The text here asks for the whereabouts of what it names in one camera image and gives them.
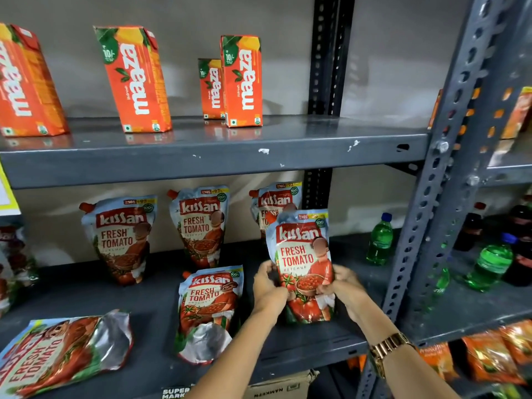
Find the red spouted sauce pouch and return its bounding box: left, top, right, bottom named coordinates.
left=265, top=209, right=336, bottom=325

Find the gold metal wristwatch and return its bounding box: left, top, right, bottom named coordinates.
left=369, top=332, right=417, bottom=379

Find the group of sauce pouches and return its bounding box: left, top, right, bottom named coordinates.
left=0, top=181, right=303, bottom=399

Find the person's right hand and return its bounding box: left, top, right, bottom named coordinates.
left=318, top=265, right=369, bottom=324

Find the person's left forearm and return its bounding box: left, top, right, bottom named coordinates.
left=185, top=308, right=287, bottom=399

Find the orange snack packet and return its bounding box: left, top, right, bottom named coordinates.
left=462, top=333, right=526, bottom=385
left=499, top=320, right=532, bottom=366
left=417, top=342, right=459, bottom=382

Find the brown cardboard box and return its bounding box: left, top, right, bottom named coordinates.
left=161, top=369, right=320, bottom=399

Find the orange juice carton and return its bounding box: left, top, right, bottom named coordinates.
left=500, top=86, right=532, bottom=140
left=198, top=58, right=226, bottom=120
left=93, top=25, right=173, bottom=134
left=0, top=23, right=70, bottom=138
left=428, top=89, right=444, bottom=130
left=220, top=35, right=264, bottom=128

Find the person's right forearm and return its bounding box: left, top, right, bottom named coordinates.
left=351, top=302, right=462, bottom=399

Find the grey metal shelf rack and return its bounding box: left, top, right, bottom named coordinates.
left=399, top=0, right=532, bottom=399
left=0, top=0, right=532, bottom=399

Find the dark cola bottle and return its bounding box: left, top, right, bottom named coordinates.
left=453, top=202, right=487, bottom=252
left=504, top=194, right=532, bottom=287

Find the green bottle with blue cap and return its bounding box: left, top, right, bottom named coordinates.
left=431, top=266, right=452, bottom=306
left=465, top=233, right=518, bottom=293
left=366, top=212, right=394, bottom=267

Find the black slotted metal post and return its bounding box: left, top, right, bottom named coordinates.
left=302, top=0, right=357, bottom=211

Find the yellow shelf label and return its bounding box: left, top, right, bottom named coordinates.
left=0, top=161, right=21, bottom=217

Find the person's left hand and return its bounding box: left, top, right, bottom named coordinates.
left=253, top=260, right=289, bottom=318

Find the green snack packet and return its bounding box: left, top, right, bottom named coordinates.
left=490, top=384, right=525, bottom=399

